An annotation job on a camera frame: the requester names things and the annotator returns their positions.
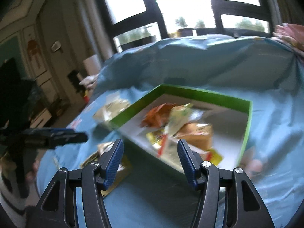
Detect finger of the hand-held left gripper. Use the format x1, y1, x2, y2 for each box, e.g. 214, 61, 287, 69
25, 127, 76, 136
44, 132, 88, 150

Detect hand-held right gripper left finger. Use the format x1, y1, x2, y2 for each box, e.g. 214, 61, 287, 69
26, 139, 125, 228

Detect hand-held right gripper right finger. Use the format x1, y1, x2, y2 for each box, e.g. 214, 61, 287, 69
178, 139, 276, 228

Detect gold snack packet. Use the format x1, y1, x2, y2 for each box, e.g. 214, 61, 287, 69
80, 141, 133, 198

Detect tan snack packet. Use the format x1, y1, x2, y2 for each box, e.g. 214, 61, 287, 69
178, 123, 214, 151

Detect red white snack packet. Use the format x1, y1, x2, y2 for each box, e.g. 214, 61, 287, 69
157, 133, 177, 158

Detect cream snack packet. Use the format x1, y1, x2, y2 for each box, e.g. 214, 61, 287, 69
166, 103, 195, 139

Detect green cardboard box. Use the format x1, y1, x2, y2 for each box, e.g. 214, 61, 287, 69
108, 84, 253, 174

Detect orange snack packet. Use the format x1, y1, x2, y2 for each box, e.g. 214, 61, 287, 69
142, 103, 177, 129

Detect person's left hand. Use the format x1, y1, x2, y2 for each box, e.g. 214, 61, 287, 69
25, 164, 40, 184

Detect yellow purple snack packet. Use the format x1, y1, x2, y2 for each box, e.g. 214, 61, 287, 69
146, 129, 224, 166

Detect cream tissue pack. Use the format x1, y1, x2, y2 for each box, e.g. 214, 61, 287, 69
92, 97, 131, 124

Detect dark bulky object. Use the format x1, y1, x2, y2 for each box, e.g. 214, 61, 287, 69
0, 58, 49, 130

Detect white cloth heap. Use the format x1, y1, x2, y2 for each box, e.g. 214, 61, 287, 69
79, 74, 99, 89

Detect cream wardrobe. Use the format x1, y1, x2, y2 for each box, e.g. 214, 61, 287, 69
0, 3, 73, 130

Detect white cylindrical bin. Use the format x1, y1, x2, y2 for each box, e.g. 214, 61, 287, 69
83, 54, 102, 77

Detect blue floral bedsheet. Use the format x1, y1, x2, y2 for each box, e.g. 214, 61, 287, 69
36, 34, 304, 228

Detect dark planter box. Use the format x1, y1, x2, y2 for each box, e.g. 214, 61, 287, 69
118, 35, 158, 52

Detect potted plant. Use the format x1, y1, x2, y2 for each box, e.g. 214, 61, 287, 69
175, 17, 198, 37

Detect pile of pink clothes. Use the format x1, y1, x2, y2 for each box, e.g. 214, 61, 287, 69
273, 23, 304, 58

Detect orange wall sticker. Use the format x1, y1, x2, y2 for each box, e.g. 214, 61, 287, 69
27, 39, 40, 70

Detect white wall switch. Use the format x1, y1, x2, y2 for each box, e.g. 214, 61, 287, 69
51, 41, 63, 53

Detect black window frame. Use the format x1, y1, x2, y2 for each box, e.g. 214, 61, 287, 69
92, 0, 283, 53

